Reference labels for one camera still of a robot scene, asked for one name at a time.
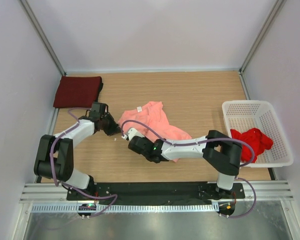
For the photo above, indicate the folded black t-shirt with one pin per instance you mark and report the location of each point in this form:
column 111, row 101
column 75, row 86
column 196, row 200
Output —
column 100, row 87

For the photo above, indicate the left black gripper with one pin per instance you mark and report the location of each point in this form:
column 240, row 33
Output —
column 114, row 128

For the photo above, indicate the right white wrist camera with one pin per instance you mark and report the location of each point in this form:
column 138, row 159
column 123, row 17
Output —
column 131, row 133

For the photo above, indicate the white plastic basket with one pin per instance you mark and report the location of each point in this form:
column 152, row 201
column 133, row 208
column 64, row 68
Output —
column 243, row 115

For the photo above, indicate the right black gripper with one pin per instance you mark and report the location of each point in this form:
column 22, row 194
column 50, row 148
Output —
column 146, row 139

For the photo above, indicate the folded dark red t-shirt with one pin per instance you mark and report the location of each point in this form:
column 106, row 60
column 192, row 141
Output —
column 74, row 92

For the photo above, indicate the pink t-shirt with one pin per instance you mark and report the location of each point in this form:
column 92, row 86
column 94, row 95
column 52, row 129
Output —
column 153, row 116

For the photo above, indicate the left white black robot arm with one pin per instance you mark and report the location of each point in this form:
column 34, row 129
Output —
column 55, row 155

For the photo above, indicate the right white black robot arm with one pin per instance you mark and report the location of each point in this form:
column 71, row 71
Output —
column 221, row 152

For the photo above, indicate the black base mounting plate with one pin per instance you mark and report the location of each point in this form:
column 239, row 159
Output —
column 166, row 193

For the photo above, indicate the white slotted cable duct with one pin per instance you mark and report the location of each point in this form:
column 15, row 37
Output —
column 88, row 208

